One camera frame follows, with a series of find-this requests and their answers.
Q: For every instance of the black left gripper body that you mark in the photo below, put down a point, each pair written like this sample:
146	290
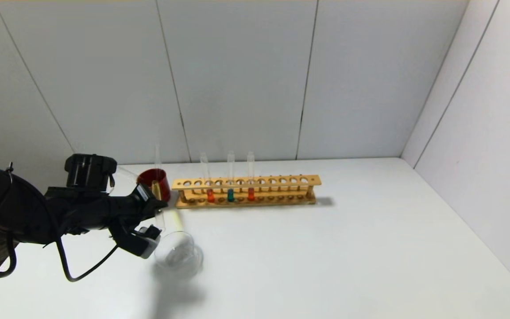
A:
142	195

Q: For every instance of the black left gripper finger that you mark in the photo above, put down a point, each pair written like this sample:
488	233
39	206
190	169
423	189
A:
149	201

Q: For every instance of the dark red cup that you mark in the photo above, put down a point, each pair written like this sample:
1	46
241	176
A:
165	190

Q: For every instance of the wooden test tube rack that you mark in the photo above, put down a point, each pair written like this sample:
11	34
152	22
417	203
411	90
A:
264	188

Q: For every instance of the empty glass test tube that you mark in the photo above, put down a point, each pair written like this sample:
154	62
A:
158	155
126	173

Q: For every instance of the test tube with yellow pigment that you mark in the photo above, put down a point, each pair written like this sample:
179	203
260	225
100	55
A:
156	190

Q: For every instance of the clear glass dish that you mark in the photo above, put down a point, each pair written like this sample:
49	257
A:
179	261

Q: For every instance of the test tube with red pigment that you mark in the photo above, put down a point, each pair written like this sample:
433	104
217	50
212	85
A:
251	194

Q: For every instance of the test tube with orange-red pigment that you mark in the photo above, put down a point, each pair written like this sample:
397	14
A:
210	196

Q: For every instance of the test tube with green pigment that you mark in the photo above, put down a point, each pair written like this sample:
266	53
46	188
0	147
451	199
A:
230	196

